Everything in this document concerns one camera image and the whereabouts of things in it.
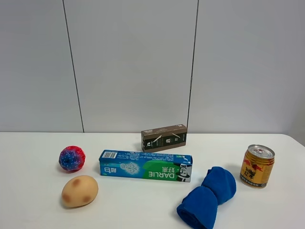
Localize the rainbow dotted rubber ball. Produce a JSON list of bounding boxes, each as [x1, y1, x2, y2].
[[59, 146, 86, 172]]

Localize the brown capsule box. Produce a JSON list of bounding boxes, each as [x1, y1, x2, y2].
[[141, 124, 188, 153]]

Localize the blue green toothpaste box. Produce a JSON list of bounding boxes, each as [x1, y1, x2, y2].
[[99, 150, 193, 182]]

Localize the blue rolled towel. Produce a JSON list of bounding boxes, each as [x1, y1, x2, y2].
[[176, 167, 236, 229]]

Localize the toy potato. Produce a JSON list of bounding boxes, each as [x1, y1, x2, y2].
[[61, 175, 99, 208]]

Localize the gold energy drink can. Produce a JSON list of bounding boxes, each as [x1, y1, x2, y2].
[[240, 144, 275, 189]]

